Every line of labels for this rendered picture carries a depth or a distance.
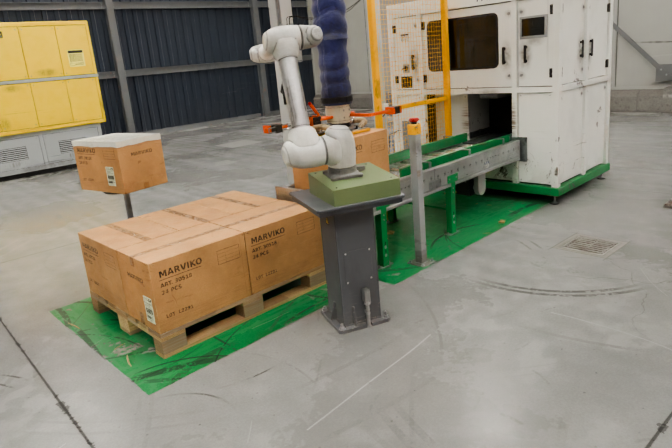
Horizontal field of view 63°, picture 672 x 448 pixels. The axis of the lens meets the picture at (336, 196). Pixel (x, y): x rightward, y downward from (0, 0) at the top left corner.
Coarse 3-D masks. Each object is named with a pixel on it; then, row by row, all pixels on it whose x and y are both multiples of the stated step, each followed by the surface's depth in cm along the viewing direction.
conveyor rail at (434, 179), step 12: (504, 144) 489; (516, 144) 502; (468, 156) 451; (480, 156) 461; (492, 156) 475; (504, 156) 489; (516, 156) 505; (432, 168) 418; (444, 168) 427; (456, 168) 438; (468, 168) 451; (480, 168) 464; (492, 168) 476; (408, 180) 397; (432, 180) 417; (444, 180) 429; (408, 192) 399; (432, 192) 419; (396, 204) 390
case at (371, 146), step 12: (372, 132) 386; (384, 132) 395; (360, 144) 377; (372, 144) 387; (384, 144) 397; (360, 156) 378; (372, 156) 388; (384, 156) 398; (312, 168) 373; (324, 168) 365; (384, 168) 400; (300, 180) 384
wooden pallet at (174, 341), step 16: (304, 272) 356; (320, 272) 366; (272, 288) 338; (304, 288) 361; (96, 304) 356; (112, 304) 333; (240, 304) 327; (256, 304) 331; (272, 304) 342; (128, 320) 319; (224, 320) 326; (240, 320) 324; (160, 336) 289; (176, 336) 296; (192, 336) 310; (208, 336) 310; (160, 352) 294; (176, 352) 297
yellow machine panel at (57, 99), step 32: (0, 32) 857; (32, 32) 887; (64, 32) 918; (0, 64) 863; (32, 64) 893; (64, 64) 924; (0, 96) 869; (32, 96) 901; (64, 96) 930; (96, 96) 965; (0, 128) 874; (32, 128) 905; (64, 128) 942; (96, 128) 977; (0, 160) 884; (32, 160) 915; (64, 160) 949
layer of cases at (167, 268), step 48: (240, 192) 419; (96, 240) 328; (144, 240) 320; (192, 240) 312; (240, 240) 318; (288, 240) 343; (96, 288) 349; (144, 288) 290; (192, 288) 299; (240, 288) 322
